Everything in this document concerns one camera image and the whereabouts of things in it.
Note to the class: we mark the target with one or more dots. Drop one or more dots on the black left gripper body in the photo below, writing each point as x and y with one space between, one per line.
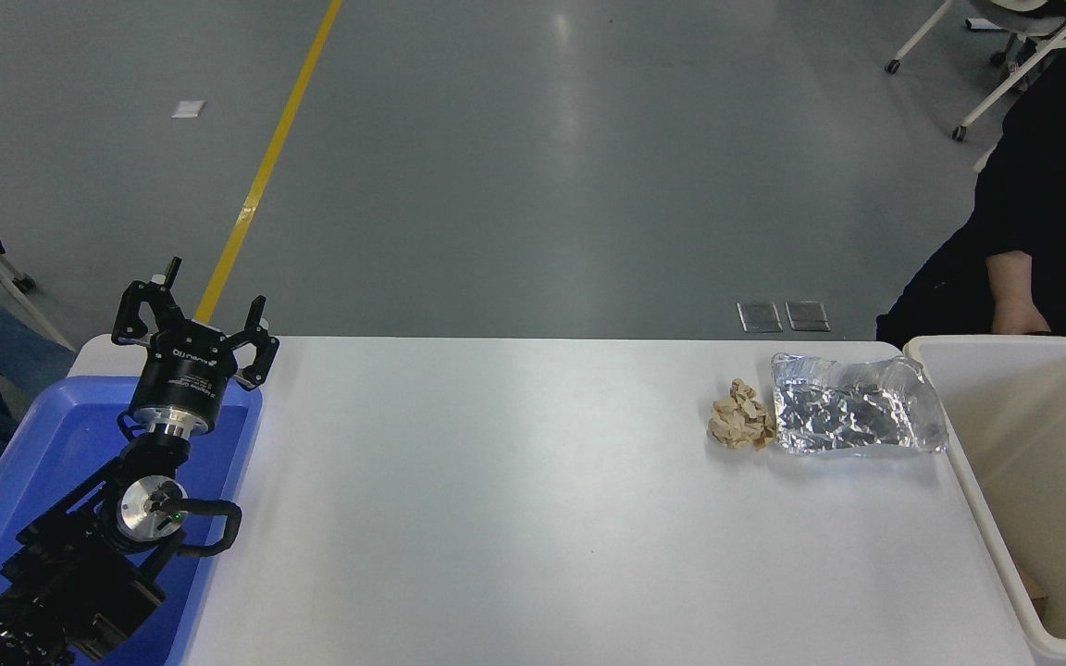
186 375

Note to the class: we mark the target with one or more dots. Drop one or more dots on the person's right forearm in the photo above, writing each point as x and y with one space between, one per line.
1014 277

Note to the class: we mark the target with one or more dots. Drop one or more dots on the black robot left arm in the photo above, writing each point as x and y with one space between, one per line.
80 573

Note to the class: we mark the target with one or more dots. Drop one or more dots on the person's right hand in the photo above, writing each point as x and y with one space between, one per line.
1022 322

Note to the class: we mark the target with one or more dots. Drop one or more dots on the blue plastic tray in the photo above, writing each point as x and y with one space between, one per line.
52 444

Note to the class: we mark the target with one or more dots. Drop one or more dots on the crumpled tan paper ball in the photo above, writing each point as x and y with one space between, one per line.
741 416

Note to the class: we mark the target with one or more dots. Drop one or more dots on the metal floor plate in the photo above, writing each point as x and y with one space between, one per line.
761 316
807 315

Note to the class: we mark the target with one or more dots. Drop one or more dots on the crumpled silver foil tray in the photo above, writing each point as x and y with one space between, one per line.
857 407

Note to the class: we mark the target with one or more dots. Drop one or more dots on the large pale plastic bin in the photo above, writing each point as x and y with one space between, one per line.
1033 444

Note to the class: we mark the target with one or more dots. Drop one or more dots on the white wheeled chair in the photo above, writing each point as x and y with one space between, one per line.
1019 55

